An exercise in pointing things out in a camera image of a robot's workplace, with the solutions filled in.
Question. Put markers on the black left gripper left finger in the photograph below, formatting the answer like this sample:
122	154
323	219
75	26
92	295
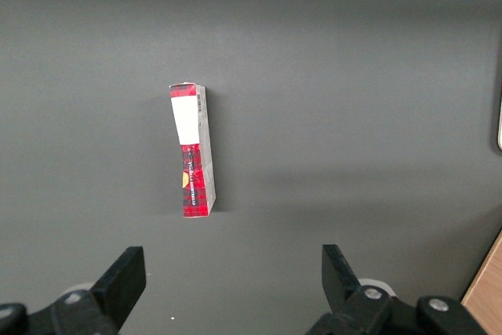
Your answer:
110	292

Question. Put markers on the oak wooden drawer cabinet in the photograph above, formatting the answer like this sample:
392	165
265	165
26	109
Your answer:
486	296

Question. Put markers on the cream rectangular plastic tray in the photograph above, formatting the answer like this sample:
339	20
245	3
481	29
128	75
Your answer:
500	123

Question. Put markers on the red and grey carton box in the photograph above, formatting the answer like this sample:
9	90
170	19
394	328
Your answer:
194	178

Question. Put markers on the dark grey table mat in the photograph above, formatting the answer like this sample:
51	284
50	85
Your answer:
313	76

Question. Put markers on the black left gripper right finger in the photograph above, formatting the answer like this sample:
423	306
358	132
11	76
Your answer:
345	296

